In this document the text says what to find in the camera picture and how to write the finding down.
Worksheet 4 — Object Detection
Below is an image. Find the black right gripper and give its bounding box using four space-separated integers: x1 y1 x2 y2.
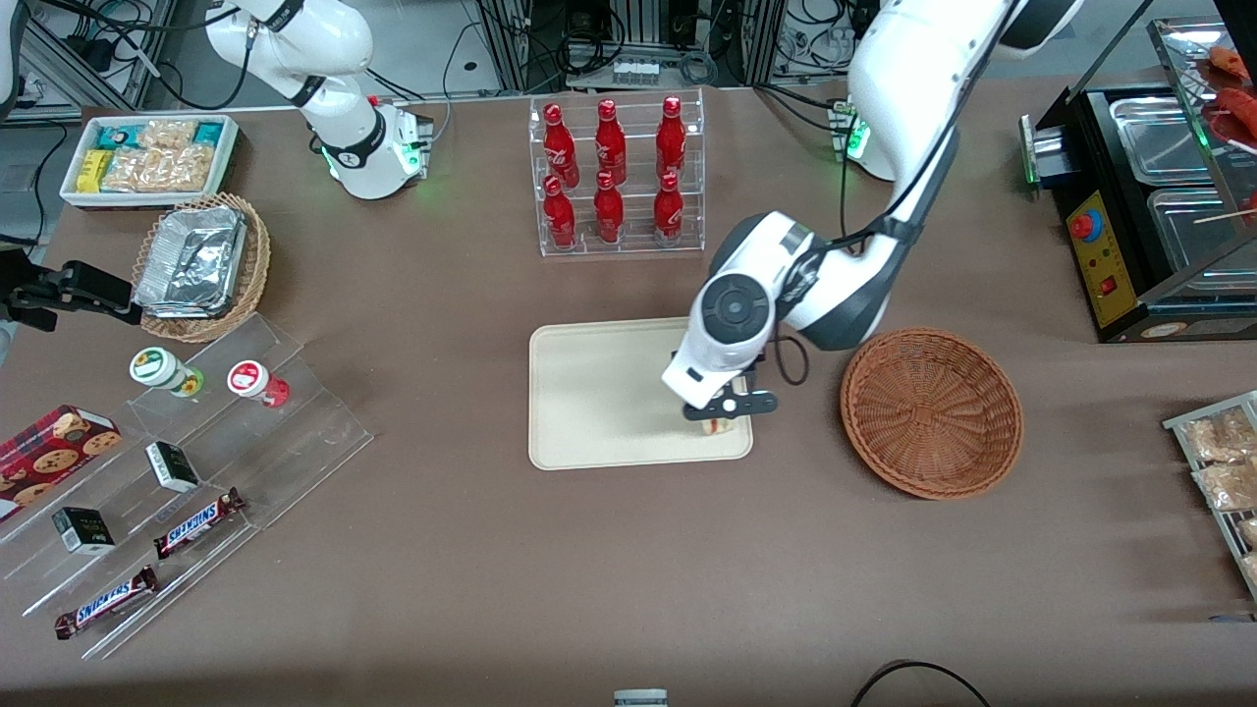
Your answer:
5 260 144 332

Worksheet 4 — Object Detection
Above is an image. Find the beige rectangular tray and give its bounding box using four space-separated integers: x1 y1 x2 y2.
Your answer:
528 316 754 471

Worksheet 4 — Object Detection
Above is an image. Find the light tan wicker basket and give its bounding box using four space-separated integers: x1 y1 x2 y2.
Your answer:
131 192 272 344

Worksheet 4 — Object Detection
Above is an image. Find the brown round wicker basket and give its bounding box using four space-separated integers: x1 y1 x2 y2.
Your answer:
840 327 1024 501

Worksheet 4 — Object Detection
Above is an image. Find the white rectangular snack bin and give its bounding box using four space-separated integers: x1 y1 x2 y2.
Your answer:
59 114 242 211

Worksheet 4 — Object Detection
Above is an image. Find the green lidded yogurt cup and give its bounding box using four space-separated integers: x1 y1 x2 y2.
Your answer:
129 347 205 398

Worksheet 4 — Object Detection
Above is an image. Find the stack of foil trays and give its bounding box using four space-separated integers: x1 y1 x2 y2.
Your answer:
133 204 246 319

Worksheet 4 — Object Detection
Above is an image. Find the clear cracker bag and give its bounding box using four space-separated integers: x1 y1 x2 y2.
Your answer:
137 119 199 151
157 143 219 193
98 145 163 193

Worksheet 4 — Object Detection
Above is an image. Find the red cookie box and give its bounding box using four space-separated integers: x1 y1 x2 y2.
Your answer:
0 405 123 523

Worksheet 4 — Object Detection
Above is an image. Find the red lidded yogurt cup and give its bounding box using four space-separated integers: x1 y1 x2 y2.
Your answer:
227 360 292 408

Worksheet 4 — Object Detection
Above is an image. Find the clear acrylic bottle rack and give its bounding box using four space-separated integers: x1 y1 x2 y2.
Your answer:
528 86 706 258

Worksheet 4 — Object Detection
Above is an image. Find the small black box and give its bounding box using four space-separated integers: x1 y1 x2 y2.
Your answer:
51 507 117 556
145 441 201 494

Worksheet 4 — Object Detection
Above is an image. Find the red cola bottle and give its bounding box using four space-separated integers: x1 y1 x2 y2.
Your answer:
594 98 628 186
543 175 577 249
593 171 626 245
543 103 580 188
653 171 684 245
655 95 687 180

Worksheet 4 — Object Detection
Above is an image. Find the clear acrylic stepped stand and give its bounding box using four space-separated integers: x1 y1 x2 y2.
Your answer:
0 312 375 661

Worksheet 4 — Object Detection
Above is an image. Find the snickers chocolate bar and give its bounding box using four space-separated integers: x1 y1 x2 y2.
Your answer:
153 488 246 561
54 566 159 640

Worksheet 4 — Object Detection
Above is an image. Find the black food warmer cabinet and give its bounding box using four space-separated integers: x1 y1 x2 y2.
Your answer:
1019 15 1257 345

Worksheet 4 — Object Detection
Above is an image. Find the steel warmer pan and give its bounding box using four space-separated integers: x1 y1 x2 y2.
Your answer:
1110 95 1221 188
1147 187 1257 296

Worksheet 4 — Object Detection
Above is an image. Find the red sausage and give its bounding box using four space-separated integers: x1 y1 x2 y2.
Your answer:
1206 44 1257 85
1213 86 1257 148

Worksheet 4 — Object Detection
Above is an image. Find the black table cable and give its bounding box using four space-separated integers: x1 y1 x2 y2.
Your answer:
849 660 993 707

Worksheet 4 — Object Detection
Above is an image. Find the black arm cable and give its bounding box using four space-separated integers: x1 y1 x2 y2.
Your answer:
774 0 1022 387

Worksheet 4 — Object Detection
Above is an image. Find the aluminium frame post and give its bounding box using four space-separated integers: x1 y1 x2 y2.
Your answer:
476 0 536 94

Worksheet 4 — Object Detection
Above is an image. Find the metal wire rack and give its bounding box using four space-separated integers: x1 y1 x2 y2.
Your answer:
1163 391 1257 602

